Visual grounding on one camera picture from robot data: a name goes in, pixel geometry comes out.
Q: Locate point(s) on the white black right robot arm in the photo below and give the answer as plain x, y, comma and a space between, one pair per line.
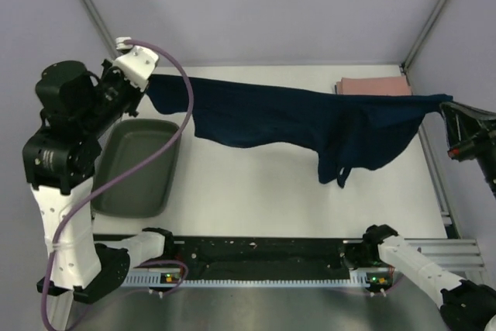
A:
463, 305

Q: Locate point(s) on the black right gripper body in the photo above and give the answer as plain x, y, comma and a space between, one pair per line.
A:
477, 139

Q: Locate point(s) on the navy blue t-shirt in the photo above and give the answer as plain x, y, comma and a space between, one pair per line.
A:
346, 131

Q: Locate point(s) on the left aluminium frame post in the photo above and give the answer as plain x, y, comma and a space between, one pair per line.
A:
101, 28

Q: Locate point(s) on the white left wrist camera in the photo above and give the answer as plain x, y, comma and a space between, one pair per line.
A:
136, 63

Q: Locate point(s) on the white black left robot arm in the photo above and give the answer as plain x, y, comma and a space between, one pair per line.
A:
78, 107

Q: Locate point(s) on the right aluminium frame post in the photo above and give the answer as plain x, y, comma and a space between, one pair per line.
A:
435, 15

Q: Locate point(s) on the aluminium front frame rail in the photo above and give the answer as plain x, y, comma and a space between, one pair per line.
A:
452, 254

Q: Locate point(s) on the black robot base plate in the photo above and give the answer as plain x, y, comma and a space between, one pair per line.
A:
266, 258

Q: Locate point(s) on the aluminium frame post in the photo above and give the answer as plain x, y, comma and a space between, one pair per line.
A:
435, 15
101, 28

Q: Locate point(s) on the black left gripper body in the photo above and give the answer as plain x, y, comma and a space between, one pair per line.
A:
115, 94

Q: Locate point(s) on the light blue slotted cable duct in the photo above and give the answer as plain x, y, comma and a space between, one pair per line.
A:
357, 279

